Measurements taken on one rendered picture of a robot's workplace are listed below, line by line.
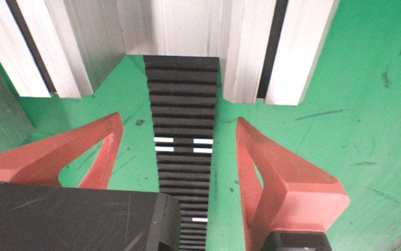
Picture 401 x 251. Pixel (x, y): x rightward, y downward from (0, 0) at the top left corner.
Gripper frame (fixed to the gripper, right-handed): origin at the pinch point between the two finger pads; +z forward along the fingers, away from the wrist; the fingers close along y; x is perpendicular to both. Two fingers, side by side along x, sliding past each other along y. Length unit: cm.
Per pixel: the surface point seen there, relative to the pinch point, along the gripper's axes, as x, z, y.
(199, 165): 6.5, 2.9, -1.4
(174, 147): 4.7, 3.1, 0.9
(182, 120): 1.8, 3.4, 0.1
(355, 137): 3.8, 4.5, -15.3
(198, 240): 17.3, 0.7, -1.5
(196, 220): 13.8, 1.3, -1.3
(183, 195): 10.4, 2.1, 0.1
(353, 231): 21.7, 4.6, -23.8
